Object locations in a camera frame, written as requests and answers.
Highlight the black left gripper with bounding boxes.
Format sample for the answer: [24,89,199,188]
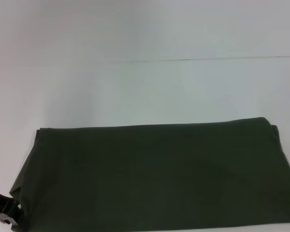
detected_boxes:
[0,187,23,230]

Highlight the dark green printed t-shirt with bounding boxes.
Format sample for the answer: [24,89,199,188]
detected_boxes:
[9,116,290,232]

